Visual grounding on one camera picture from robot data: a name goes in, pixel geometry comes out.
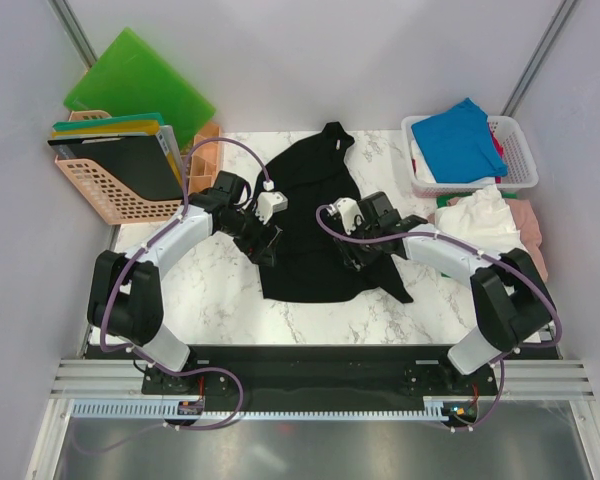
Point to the white crumpled t shirt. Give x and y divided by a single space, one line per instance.
482 219

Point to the white laundry basket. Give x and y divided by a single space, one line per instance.
521 168

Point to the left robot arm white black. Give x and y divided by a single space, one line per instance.
126 295

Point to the pink t shirt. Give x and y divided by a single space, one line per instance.
530 234

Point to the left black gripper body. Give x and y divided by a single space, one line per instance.
248 238

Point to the green t shirt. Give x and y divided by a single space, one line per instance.
443 201

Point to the black folder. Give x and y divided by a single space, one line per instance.
142 162

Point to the orange file basket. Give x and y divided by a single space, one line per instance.
113 200

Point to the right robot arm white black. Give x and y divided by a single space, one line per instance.
510 300

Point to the black t shirt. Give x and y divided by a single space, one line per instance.
309 265

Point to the green plastic board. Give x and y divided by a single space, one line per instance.
131 78

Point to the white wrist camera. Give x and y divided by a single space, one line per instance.
348 212
269 202

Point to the blue folded t shirt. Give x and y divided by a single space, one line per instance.
458 146

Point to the white slotted cable duct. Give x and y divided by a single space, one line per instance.
175 409

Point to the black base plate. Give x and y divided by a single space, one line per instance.
313 377

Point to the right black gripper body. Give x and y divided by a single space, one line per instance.
360 253

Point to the orange compartment organizer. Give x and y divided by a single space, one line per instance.
206 161

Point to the yellow folder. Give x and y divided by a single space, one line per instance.
85 128

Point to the teal folder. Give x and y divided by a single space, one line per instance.
95 118

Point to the red garment in basket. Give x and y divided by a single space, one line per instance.
497 145

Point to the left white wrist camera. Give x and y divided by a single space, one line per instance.
269 202

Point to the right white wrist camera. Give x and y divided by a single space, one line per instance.
348 212

